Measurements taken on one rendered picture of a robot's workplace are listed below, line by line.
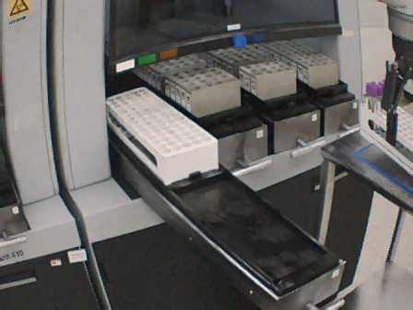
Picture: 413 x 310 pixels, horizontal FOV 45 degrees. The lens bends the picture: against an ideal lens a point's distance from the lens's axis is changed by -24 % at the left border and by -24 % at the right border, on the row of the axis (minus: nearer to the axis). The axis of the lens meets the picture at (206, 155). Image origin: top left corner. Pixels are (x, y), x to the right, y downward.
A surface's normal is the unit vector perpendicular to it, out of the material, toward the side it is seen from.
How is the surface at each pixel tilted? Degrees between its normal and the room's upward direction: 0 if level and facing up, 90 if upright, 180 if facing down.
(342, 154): 0
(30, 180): 90
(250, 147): 90
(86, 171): 90
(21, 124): 90
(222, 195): 0
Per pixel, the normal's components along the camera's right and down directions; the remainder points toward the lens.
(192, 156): 0.50, 0.40
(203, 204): -0.03, -0.88
